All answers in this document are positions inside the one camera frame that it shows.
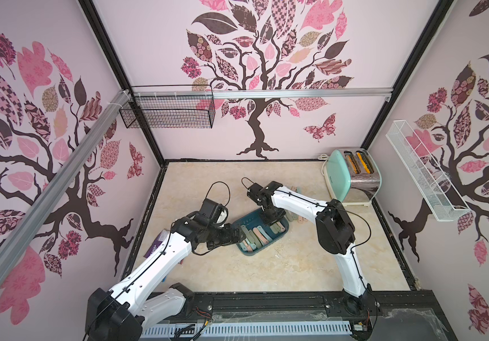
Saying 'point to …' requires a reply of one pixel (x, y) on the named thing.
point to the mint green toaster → (352, 177)
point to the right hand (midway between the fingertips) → (274, 222)
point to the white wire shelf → (433, 185)
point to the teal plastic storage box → (259, 233)
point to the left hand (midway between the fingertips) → (233, 244)
